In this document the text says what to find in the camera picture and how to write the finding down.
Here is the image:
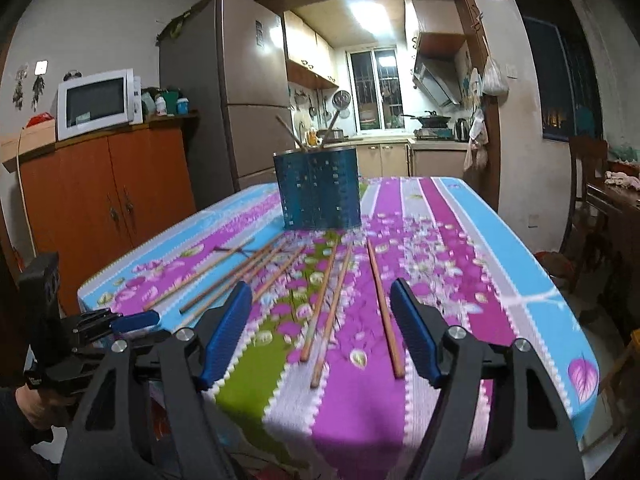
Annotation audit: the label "blue perforated utensil holder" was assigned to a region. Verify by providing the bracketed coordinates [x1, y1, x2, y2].
[273, 146, 361, 231]

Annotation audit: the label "beige kitchen base cabinets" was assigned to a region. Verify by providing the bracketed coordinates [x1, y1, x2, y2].
[352, 136, 466, 178]

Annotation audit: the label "hanging kitchen towel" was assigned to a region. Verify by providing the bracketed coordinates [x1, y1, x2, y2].
[463, 108, 489, 172]

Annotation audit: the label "kitchen window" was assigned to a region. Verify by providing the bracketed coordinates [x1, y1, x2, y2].
[348, 49, 405, 131]

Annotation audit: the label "left hand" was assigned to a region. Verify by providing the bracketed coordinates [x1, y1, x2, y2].
[14, 386, 75, 431]

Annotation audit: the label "floral striped tablecloth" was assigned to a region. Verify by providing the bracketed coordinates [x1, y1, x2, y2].
[77, 178, 600, 479]

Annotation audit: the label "orange wooden cabinet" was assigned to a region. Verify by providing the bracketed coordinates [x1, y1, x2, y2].
[3, 113, 200, 314]

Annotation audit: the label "steel electric kettle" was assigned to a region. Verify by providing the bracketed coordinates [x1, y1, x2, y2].
[454, 118, 470, 142]

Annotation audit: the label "black wok on stove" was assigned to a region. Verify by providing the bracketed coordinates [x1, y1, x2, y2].
[402, 110, 450, 129]

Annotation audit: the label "white microwave oven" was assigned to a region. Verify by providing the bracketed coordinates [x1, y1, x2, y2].
[56, 68, 143, 142]

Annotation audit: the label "dark wooden side table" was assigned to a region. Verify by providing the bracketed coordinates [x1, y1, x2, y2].
[586, 171, 639, 344]

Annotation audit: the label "dark wooden chair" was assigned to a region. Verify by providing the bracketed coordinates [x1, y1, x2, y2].
[560, 134, 612, 294]

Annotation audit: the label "steel range hood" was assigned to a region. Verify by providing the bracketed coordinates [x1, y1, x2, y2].
[413, 54, 462, 108]

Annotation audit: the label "white hanging plastic bag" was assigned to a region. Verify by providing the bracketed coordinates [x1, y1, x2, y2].
[482, 56, 509, 98]

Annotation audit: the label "brown refrigerator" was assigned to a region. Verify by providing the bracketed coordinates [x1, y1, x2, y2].
[156, 0, 295, 209]

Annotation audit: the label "ceiling light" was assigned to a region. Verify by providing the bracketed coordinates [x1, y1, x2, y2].
[348, 0, 394, 38]

